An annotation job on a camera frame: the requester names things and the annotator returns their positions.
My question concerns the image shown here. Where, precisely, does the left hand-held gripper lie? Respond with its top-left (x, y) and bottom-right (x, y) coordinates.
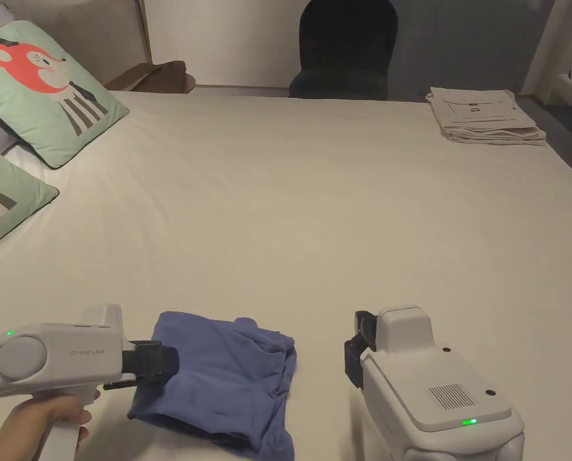
top-left (0, 303), bottom-right (180, 461)

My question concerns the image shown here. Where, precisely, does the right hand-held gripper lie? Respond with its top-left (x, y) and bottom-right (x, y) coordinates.
top-left (343, 304), bottom-right (526, 461)

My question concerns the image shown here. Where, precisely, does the blue garment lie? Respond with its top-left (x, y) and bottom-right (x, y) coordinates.
top-left (127, 311), bottom-right (298, 461)

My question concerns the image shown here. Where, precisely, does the person's left hand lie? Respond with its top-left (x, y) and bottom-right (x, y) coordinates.
top-left (0, 388), bottom-right (102, 461)

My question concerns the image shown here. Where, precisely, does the bed with beige sheet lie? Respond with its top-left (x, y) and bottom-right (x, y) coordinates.
top-left (0, 89), bottom-right (572, 461)

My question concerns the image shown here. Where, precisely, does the green cushion with striped print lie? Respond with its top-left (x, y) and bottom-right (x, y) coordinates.
top-left (0, 141), bottom-right (61, 260)

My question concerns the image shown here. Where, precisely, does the brown bedside table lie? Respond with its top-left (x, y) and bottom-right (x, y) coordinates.
top-left (104, 60), bottom-right (196, 95)

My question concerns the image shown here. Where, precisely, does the folded beige cloth stack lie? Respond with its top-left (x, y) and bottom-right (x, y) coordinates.
top-left (424, 86), bottom-right (548, 147)

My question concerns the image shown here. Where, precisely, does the green cushion with fox print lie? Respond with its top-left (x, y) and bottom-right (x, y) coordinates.
top-left (0, 20), bottom-right (130, 170)

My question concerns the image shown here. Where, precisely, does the dark upholstered chair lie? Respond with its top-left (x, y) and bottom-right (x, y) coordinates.
top-left (288, 0), bottom-right (399, 100)

